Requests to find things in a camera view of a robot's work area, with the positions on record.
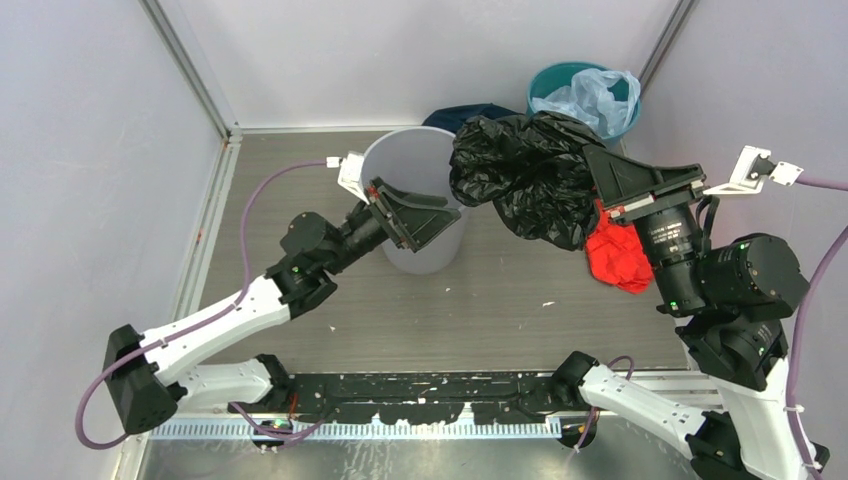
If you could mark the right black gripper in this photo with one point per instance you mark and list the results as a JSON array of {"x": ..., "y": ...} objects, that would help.
[{"x": 617, "y": 180}]

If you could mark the light blue plastic bag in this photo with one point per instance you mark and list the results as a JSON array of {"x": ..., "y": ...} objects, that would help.
[{"x": 590, "y": 99}]

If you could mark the grey translucent trash bin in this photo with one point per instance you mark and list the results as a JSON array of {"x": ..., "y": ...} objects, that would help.
[{"x": 416, "y": 161}]

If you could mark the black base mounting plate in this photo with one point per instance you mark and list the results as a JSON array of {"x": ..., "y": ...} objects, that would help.
[{"x": 506, "y": 398}]

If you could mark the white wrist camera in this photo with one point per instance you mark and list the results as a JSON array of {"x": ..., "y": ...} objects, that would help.
[
  {"x": 753, "y": 169},
  {"x": 349, "y": 173}
]

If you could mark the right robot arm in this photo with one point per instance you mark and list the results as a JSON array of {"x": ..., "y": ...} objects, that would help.
[{"x": 733, "y": 300}]

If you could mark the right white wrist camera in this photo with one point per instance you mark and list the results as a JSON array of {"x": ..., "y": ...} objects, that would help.
[{"x": 753, "y": 169}]

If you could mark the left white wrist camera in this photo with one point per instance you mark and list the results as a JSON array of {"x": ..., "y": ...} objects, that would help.
[{"x": 349, "y": 173}]

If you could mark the teal plastic bucket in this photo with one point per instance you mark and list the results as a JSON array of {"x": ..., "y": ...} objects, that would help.
[{"x": 570, "y": 79}]

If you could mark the black trash bag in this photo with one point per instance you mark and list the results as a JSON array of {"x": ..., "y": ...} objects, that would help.
[{"x": 533, "y": 170}]

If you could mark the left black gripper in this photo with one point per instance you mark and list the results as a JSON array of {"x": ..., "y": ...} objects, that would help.
[{"x": 414, "y": 219}]

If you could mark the aluminium frame rail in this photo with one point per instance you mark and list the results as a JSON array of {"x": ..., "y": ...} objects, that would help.
[{"x": 195, "y": 270}]

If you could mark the red cloth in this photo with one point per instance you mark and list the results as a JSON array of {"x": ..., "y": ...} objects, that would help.
[{"x": 615, "y": 255}]

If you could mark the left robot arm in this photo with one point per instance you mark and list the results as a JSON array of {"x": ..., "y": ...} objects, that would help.
[{"x": 151, "y": 374}]

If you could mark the dark navy cloth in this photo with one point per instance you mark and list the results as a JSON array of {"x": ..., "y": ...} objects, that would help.
[{"x": 452, "y": 118}]

